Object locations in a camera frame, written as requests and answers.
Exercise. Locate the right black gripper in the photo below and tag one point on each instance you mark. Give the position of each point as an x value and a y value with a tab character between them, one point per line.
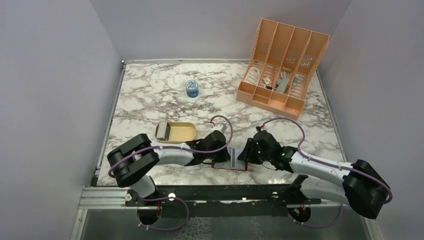
247	155

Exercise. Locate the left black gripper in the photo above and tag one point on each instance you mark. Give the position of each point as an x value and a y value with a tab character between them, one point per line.
224	156

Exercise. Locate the red leather card holder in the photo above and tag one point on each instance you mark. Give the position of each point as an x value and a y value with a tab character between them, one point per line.
242	165

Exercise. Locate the beige oval tray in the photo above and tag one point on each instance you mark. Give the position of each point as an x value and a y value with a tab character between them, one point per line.
180	132

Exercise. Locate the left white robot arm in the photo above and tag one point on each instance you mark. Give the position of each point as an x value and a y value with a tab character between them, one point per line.
131	161

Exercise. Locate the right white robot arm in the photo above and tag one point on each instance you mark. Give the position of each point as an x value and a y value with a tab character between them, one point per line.
357	184

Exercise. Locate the stack of cards in tray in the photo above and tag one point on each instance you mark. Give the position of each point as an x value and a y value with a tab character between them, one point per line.
163	131

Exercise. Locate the white striped card in organizer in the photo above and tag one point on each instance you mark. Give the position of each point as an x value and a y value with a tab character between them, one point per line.
253	75

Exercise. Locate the small items in organizer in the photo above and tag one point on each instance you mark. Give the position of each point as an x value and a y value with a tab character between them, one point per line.
276	80

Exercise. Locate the blue round tin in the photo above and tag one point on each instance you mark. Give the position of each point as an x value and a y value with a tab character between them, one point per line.
192	88

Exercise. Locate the orange plastic file organizer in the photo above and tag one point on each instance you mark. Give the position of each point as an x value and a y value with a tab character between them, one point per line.
278	45

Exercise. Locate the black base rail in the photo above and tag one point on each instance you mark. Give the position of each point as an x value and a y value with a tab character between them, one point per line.
180	201

